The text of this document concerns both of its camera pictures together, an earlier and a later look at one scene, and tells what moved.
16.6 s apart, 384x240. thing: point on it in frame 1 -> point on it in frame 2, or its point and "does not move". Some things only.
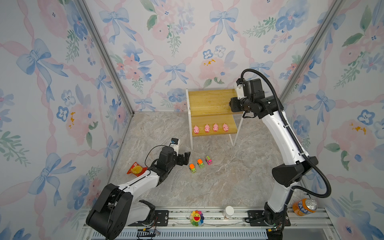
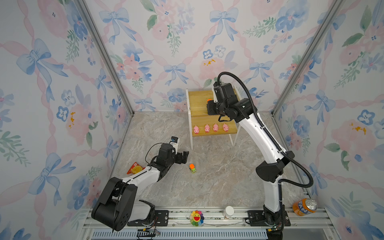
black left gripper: (180, 161) does not move
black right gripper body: (241, 105) -> (215, 109)
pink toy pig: (207, 128) does not move
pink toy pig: (225, 127) does not move
